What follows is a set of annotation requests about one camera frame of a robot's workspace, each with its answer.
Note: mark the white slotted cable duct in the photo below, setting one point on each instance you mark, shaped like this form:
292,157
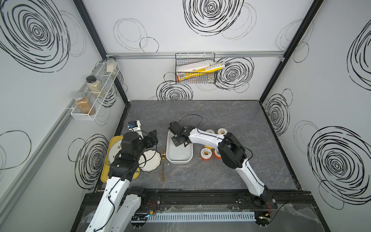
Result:
203,217

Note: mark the black wire wall basket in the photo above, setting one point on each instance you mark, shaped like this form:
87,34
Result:
188,58

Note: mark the brown spice jar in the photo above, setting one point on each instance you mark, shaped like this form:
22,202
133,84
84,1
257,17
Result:
84,105

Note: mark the orange sealing tape roll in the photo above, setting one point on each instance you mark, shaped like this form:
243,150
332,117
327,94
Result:
217,154
222,131
206,154
210,131

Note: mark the white spice jar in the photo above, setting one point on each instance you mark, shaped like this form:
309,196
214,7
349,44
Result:
110,64

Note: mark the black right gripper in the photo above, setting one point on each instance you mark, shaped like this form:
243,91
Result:
175,143

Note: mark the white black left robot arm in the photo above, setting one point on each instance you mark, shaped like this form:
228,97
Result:
116,208

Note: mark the black aluminium corner post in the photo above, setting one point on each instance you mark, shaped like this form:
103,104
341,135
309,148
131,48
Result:
80,6

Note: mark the white wire spice rack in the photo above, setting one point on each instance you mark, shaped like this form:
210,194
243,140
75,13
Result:
103,105

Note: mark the light spice jar black lid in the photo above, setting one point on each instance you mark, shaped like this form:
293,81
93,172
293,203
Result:
95,86

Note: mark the white plastic storage box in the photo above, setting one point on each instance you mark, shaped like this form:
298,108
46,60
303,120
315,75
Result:
178,155

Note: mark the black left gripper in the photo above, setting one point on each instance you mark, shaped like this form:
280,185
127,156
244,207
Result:
153,137

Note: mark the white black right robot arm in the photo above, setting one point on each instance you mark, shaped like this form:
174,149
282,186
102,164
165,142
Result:
232,152

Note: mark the white scalloped small dish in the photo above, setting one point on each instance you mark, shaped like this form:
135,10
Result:
149,161

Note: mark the gold fork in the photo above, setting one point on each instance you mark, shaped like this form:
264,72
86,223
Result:
163,157

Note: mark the yellow foil wrap box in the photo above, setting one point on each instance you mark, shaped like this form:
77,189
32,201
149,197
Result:
182,76

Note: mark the yellow plastic tray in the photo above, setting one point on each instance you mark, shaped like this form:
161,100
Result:
105,169

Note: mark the white paper package in basket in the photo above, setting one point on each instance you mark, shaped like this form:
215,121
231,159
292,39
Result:
193,67

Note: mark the watermelon pattern white plate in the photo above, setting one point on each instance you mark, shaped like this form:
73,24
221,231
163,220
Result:
114,148

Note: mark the silver wall rail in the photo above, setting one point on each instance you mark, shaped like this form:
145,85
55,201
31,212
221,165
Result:
173,55

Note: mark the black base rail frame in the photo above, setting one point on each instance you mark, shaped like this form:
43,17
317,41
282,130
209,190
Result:
154,201

